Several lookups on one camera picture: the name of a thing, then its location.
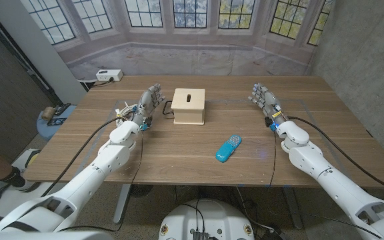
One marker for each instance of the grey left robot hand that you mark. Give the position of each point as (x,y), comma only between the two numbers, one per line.
(145,106)

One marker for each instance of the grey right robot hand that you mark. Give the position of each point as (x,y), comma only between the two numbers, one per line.
(268,101)

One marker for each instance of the wooden box with slot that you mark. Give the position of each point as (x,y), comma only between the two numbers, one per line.
(188,111)

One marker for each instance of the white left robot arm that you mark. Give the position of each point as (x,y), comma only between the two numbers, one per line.
(105,160)

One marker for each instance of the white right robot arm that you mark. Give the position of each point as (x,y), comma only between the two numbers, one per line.
(312,160)

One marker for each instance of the white power strip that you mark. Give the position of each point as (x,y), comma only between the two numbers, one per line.
(108,75)

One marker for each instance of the turquoise remote control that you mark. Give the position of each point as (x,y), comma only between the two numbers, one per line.
(227,150)

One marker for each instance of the printed window backdrop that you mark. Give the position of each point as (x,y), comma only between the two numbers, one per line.
(192,60)

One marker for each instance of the black remote control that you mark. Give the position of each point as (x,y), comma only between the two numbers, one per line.
(62,109)

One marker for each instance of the black floor fan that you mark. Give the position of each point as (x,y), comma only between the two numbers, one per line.
(142,190)

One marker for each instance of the brown twine roll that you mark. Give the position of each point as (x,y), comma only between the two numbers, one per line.
(48,113)

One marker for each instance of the grey table leg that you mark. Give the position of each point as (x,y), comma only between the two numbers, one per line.
(293,208)
(121,203)

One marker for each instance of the round blue stool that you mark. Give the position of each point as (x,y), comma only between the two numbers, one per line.
(45,128)

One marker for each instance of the yellow and black foot pedal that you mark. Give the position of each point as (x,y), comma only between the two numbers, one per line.
(33,158)

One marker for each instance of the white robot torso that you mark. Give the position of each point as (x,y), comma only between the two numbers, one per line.
(212,216)

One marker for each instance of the white floor platform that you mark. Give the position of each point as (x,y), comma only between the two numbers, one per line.
(8,201)

